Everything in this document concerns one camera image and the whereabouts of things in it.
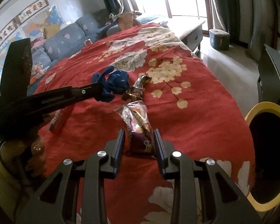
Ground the purple snack wrapper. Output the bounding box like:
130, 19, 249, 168
114, 101, 155, 155

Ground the yellow rimmed black trash bin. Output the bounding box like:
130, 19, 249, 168
245, 102, 280, 212

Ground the person left hand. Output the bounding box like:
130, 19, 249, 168
0, 137, 45, 176

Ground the brown shiny candy wrapper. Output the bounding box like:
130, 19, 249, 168
122, 75, 152, 102

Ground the metal can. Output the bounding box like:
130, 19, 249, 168
83, 39, 92, 47

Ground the blue floral sofa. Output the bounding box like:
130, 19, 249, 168
25, 10, 164, 94

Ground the world map poster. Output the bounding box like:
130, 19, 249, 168
0, 32, 22, 73

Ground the left framed calligraphy scroll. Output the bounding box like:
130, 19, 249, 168
0, 18, 18, 47

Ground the framed calligraphy scroll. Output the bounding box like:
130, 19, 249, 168
0, 18, 18, 47
15, 0, 49, 25

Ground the brown paper bag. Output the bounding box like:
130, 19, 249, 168
118, 11, 140, 31

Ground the china map poster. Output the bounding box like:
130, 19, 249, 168
22, 5, 65, 40

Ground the red floral blanket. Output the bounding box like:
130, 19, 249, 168
36, 24, 255, 223

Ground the right framed calligraphy scroll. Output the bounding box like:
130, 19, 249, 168
15, 0, 49, 25

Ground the wooden coffee table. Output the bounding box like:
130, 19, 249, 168
167, 17, 205, 55

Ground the blue storage stool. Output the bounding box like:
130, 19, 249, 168
209, 29, 230, 51

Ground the dark right curtain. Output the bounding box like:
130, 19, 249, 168
217, 0, 249, 49

